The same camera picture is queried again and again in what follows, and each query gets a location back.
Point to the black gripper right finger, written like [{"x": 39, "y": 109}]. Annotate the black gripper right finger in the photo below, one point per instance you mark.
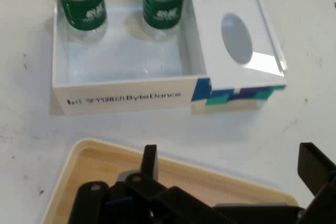
[{"x": 323, "y": 182}]

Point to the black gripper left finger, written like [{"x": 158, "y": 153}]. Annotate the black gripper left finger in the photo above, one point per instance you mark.
[{"x": 136, "y": 200}]

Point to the wooden tray with white rim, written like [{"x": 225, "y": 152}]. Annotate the wooden tray with white rim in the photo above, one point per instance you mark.
[{"x": 105, "y": 166}]

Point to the white ByteDance organizer box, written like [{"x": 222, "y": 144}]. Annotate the white ByteDance organizer box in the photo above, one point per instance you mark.
[{"x": 118, "y": 61}]

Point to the green label water bottle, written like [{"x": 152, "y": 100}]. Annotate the green label water bottle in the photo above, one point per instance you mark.
[
  {"x": 82, "y": 9},
  {"x": 162, "y": 6}
]

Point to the white lid with oval hole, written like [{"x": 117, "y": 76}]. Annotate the white lid with oval hole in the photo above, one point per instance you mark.
[{"x": 212, "y": 51}]

